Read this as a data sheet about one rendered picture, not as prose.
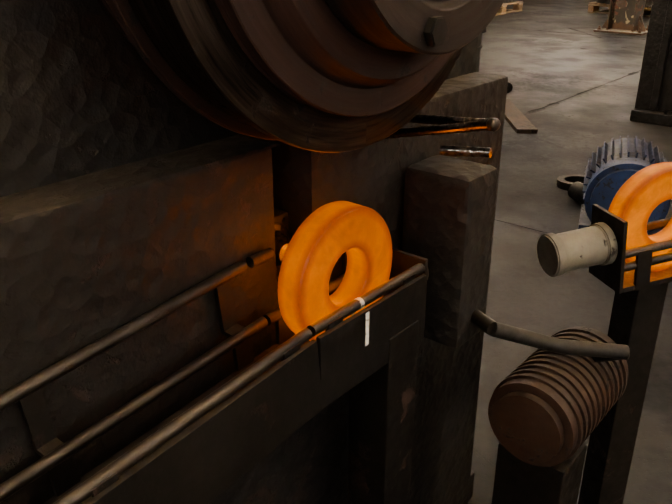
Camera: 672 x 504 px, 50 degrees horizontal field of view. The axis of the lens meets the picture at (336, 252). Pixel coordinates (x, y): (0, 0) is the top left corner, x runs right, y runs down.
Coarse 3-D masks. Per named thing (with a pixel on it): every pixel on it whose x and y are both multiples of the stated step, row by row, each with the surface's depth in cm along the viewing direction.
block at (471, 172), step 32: (448, 160) 93; (416, 192) 91; (448, 192) 88; (480, 192) 88; (416, 224) 93; (448, 224) 89; (480, 224) 90; (448, 256) 91; (480, 256) 93; (448, 288) 93; (480, 288) 95; (448, 320) 94
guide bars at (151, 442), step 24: (384, 288) 79; (336, 312) 73; (312, 336) 70; (264, 360) 66; (240, 384) 64; (192, 408) 61; (168, 432) 59; (120, 456) 56; (144, 456) 57; (96, 480) 54
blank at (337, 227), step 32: (320, 224) 71; (352, 224) 74; (384, 224) 78; (288, 256) 71; (320, 256) 71; (352, 256) 79; (384, 256) 80; (288, 288) 71; (320, 288) 72; (352, 288) 79; (288, 320) 73
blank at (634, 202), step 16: (640, 176) 97; (656, 176) 96; (624, 192) 98; (640, 192) 96; (656, 192) 97; (624, 208) 97; (640, 208) 97; (640, 224) 98; (640, 240) 99; (656, 240) 101
